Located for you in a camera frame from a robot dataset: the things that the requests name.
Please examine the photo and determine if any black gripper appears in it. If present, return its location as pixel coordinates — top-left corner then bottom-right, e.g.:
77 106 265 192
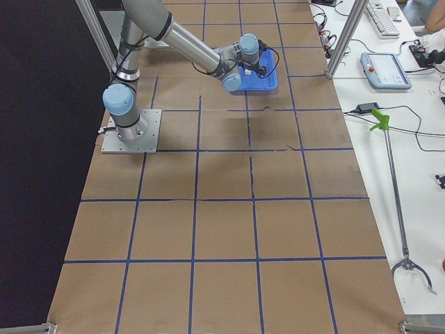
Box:
248 60 268 77

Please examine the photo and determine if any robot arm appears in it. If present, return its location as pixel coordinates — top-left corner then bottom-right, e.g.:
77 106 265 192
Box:
102 1 268 144

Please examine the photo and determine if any blue plastic tray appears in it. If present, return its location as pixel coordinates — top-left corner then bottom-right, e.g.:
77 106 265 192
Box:
231 49 278 95

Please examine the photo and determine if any black power brick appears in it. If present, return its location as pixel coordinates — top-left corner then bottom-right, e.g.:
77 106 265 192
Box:
355 102 380 114

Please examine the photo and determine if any teach pendant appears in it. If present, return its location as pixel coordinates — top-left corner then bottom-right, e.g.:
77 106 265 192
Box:
360 52 412 90

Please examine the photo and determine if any white keyboard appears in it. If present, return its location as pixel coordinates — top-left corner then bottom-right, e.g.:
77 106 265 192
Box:
365 1 400 39

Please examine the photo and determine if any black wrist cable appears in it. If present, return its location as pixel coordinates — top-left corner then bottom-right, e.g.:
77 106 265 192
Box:
257 40 280 79

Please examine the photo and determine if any aluminium frame post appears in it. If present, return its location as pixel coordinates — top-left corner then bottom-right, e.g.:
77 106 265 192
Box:
325 0 368 79

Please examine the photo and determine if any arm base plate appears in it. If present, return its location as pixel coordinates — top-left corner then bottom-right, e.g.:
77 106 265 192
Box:
101 109 162 154

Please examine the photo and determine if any green handled reach grabber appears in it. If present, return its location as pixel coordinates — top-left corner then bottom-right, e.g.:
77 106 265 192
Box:
369 108 438 296

